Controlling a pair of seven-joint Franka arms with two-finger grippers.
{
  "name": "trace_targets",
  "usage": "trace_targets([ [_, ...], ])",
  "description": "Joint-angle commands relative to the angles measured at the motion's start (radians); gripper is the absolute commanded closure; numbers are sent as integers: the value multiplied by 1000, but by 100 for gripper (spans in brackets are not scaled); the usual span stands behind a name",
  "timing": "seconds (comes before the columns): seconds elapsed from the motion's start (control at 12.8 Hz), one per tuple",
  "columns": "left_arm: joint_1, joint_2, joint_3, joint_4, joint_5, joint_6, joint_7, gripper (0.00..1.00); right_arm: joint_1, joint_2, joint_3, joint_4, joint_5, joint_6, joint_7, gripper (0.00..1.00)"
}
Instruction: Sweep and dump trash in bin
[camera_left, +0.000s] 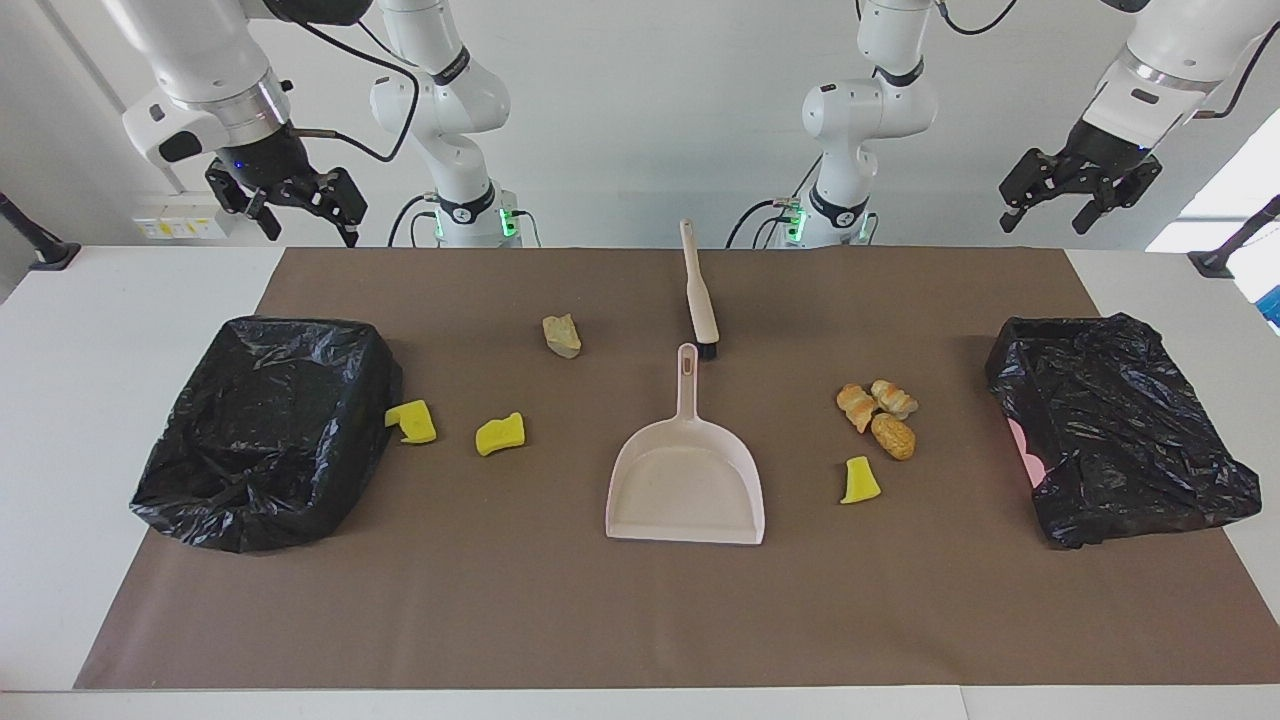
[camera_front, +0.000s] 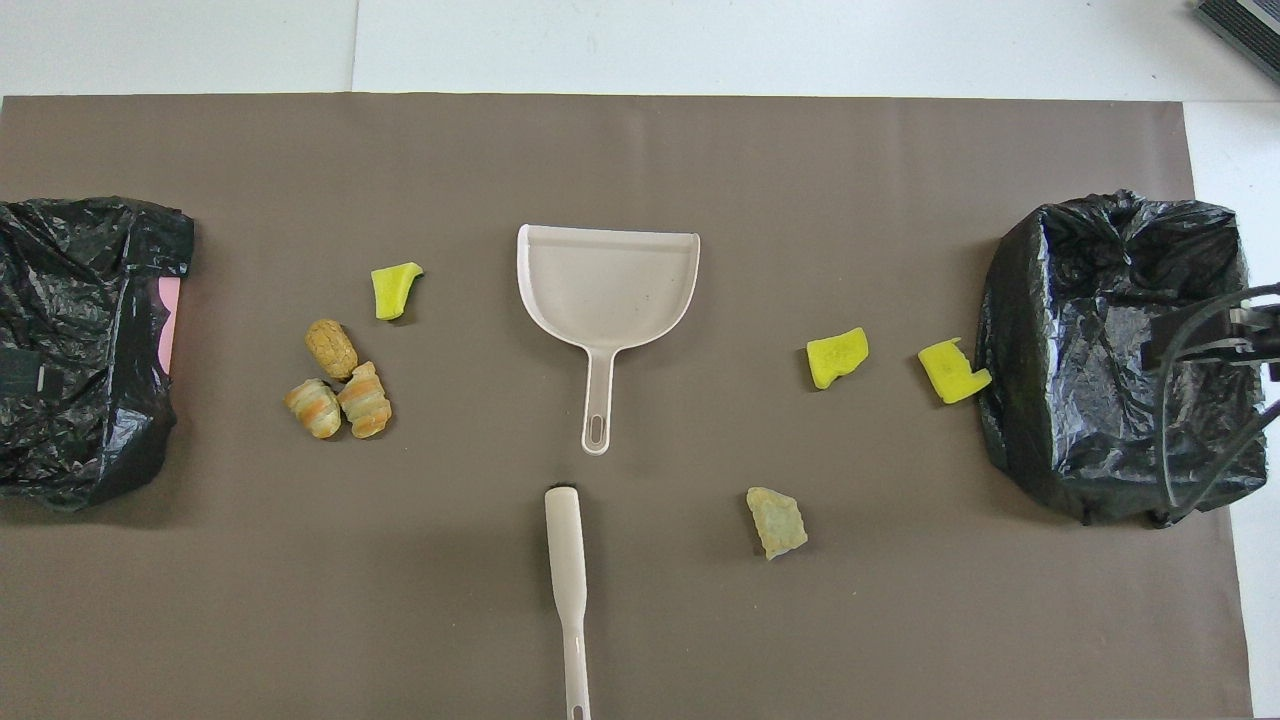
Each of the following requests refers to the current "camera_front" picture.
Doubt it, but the toy croissant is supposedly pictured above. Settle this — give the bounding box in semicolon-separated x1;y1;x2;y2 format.
337;361;393;439
284;379;343;439

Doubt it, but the black ribbed device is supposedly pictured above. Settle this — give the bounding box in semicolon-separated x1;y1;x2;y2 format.
1195;0;1280;81

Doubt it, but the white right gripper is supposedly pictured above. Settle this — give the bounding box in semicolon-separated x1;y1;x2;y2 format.
1145;298;1280;381

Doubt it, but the pink bin with black bag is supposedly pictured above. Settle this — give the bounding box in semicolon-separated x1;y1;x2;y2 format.
0;197;195;511

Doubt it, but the yellow sponge piece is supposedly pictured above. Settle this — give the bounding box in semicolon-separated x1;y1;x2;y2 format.
918;338;993;405
371;262;424;322
807;328;869;390

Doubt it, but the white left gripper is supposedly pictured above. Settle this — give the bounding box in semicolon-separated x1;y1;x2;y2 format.
0;350;47;397

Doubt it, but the brown table mat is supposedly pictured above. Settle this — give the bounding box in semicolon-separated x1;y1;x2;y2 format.
0;93;1256;720

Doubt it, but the black bag-lined bin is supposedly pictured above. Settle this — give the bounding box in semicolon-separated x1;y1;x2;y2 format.
978;190;1268;528

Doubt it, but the pale yellow foam chunk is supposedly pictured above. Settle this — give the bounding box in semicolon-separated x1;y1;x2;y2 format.
746;487;809;561

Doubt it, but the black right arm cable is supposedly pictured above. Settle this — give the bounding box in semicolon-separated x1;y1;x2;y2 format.
1155;283;1280;523

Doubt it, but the beige hand brush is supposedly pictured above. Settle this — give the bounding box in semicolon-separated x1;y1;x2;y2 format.
544;486;593;720

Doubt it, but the brown toy bread loaf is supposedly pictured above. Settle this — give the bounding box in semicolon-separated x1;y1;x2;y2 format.
305;319;358;381

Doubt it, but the beige plastic dustpan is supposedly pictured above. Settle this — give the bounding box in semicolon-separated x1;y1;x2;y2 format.
516;224;701;456

